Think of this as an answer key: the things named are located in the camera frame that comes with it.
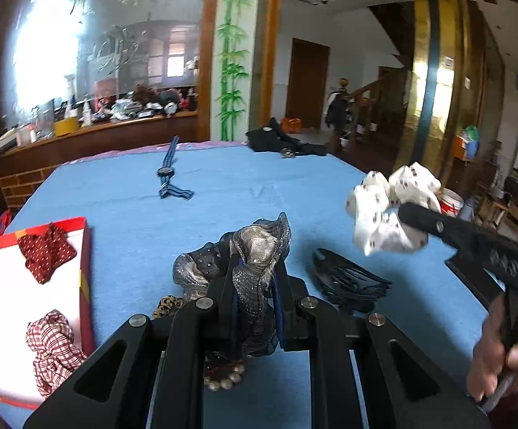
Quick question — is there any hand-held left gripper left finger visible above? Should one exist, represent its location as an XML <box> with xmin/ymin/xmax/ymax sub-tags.
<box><xmin>23</xmin><ymin>258</ymin><xmax>243</xmax><ymax>429</ymax></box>

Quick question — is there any green plastic bag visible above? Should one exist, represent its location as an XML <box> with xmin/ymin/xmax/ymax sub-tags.
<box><xmin>455</xmin><ymin>126</ymin><xmax>481</xmax><ymax>160</ymax></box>

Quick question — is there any bamboo wall painting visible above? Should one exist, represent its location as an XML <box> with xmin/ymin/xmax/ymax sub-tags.
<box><xmin>214</xmin><ymin>0</ymin><xmax>260</xmax><ymax>141</ymax></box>

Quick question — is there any black claw hair clip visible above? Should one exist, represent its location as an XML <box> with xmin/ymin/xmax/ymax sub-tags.
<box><xmin>312</xmin><ymin>248</ymin><xmax>394</xmax><ymax>314</ymax></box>

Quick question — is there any red dotted scrunchie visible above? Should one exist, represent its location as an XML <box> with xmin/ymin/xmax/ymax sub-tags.
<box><xmin>16</xmin><ymin>223</ymin><xmax>78</xmax><ymax>284</ymax></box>

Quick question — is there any red plaid scrunchie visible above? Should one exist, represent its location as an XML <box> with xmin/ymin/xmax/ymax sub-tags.
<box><xmin>25</xmin><ymin>309</ymin><xmax>89</xmax><ymax>400</ymax></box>

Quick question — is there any blue strap watch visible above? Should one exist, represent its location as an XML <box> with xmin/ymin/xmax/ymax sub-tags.
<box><xmin>157</xmin><ymin>135</ymin><xmax>196</xmax><ymax>201</ymax></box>

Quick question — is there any white printed scrunchie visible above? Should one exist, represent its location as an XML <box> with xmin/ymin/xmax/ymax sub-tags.
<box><xmin>346</xmin><ymin>163</ymin><xmax>443</xmax><ymax>257</ymax></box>

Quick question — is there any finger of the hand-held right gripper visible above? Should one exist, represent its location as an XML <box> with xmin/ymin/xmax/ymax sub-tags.
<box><xmin>397</xmin><ymin>202</ymin><xmax>481</xmax><ymax>251</ymax></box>

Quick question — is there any clear plastic container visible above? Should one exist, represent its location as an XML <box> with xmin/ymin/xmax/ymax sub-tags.
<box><xmin>31</xmin><ymin>107</ymin><xmax>55</xmax><ymax>141</ymax></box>

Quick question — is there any etched glass partition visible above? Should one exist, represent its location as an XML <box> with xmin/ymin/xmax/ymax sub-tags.
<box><xmin>0</xmin><ymin>0</ymin><xmax>210</xmax><ymax>144</ymax></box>

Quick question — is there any wooden stair railing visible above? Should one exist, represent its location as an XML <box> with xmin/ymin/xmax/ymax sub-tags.
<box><xmin>339</xmin><ymin>67</ymin><xmax>409</xmax><ymax>144</ymax></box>

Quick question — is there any golden pillar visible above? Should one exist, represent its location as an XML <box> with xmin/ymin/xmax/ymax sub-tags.
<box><xmin>402</xmin><ymin>0</ymin><xmax>505</xmax><ymax>188</ymax></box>

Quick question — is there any blue tablecloth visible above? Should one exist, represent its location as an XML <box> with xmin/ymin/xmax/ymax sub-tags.
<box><xmin>2</xmin><ymin>140</ymin><xmax>499</xmax><ymax>429</ymax></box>

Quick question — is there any grey organza scrunchie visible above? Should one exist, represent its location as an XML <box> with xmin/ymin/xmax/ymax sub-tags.
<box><xmin>172</xmin><ymin>212</ymin><xmax>293</xmax><ymax>358</ymax></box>

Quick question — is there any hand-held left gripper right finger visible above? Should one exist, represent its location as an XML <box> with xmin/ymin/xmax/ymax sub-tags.
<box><xmin>272</xmin><ymin>272</ymin><xmax>492</xmax><ymax>429</ymax></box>

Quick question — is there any white and red bucket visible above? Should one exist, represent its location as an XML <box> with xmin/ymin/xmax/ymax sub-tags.
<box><xmin>438</xmin><ymin>188</ymin><xmax>464</xmax><ymax>219</ymax></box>

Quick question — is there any person's right hand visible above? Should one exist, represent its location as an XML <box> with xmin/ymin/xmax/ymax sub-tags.
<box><xmin>466</xmin><ymin>292</ymin><xmax>518</xmax><ymax>405</ymax></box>

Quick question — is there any pearl bead bracelet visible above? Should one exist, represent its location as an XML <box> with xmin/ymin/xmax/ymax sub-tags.
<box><xmin>203</xmin><ymin>364</ymin><xmax>246</xmax><ymax>391</ymax></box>

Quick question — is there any pile of clutter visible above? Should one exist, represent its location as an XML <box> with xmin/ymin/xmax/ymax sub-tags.
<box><xmin>91</xmin><ymin>85</ymin><xmax>197</xmax><ymax>123</ymax></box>

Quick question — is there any dark hanging jacket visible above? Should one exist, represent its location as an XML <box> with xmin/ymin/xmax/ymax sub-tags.
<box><xmin>324</xmin><ymin>89</ymin><xmax>353</xmax><ymax>137</ymax></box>

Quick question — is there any black cloth bag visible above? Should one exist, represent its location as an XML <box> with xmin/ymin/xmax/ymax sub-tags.
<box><xmin>245</xmin><ymin>117</ymin><xmax>329</xmax><ymax>158</ymax></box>

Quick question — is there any brown wooden door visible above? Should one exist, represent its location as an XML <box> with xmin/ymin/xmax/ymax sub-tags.
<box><xmin>286</xmin><ymin>38</ymin><xmax>330</xmax><ymax>130</ymax></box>

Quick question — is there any wooden counter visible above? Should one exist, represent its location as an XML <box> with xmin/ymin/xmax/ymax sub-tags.
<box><xmin>0</xmin><ymin>112</ymin><xmax>199</xmax><ymax>208</ymax></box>

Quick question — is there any leopard print hair tie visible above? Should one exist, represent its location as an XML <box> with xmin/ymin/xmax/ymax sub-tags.
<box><xmin>152</xmin><ymin>295</ymin><xmax>186</xmax><ymax>320</ymax></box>

